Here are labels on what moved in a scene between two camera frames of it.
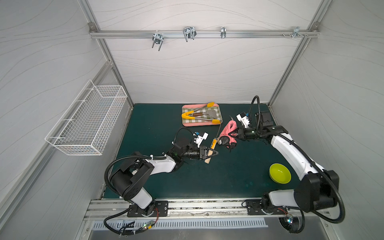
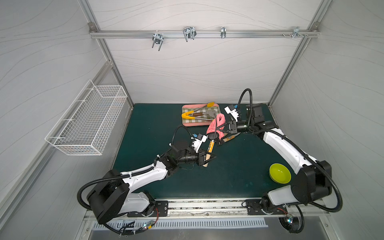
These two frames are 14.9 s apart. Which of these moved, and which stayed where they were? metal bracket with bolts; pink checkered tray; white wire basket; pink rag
Moved: pink rag
Stayed: metal bracket with bolts; pink checkered tray; white wire basket
